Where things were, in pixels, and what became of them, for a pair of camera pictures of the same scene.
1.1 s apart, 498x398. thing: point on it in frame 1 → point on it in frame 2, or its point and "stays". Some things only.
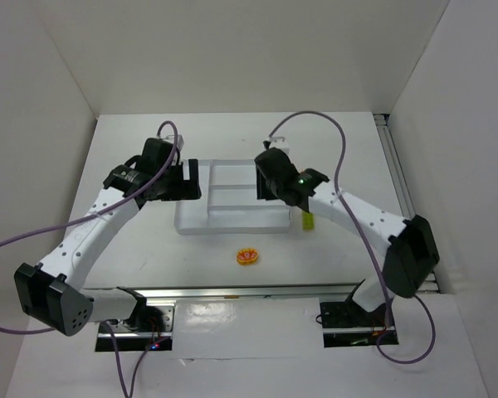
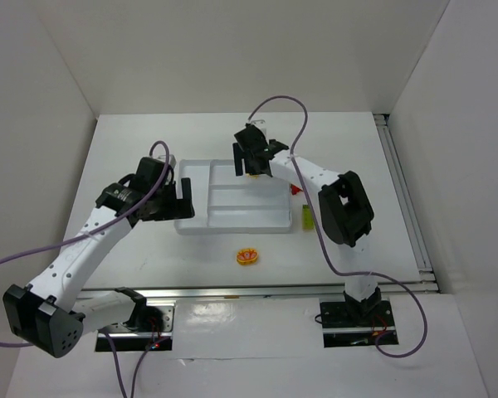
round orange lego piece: x=246 y=256 stays
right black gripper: x=264 y=182 → x=251 y=159
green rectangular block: x=308 y=221 stays
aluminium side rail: x=401 y=180 stays
